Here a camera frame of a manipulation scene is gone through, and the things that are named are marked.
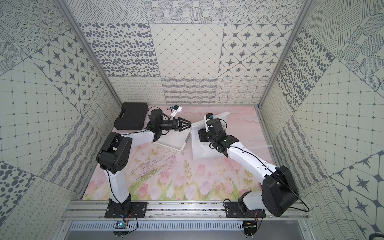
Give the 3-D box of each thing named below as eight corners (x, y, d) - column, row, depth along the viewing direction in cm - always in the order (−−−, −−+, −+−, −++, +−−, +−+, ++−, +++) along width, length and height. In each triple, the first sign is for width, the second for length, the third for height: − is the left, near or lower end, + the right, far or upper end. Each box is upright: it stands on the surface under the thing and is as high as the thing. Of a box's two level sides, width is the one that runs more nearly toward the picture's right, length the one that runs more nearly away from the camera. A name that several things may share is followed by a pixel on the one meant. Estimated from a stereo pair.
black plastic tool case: (117, 131, 109) (112, 125, 103) (128, 106, 127) (124, 99, 121) (143, 131, 109) (139, 125, 103) (150, 106, 127) (148, 99, 121)
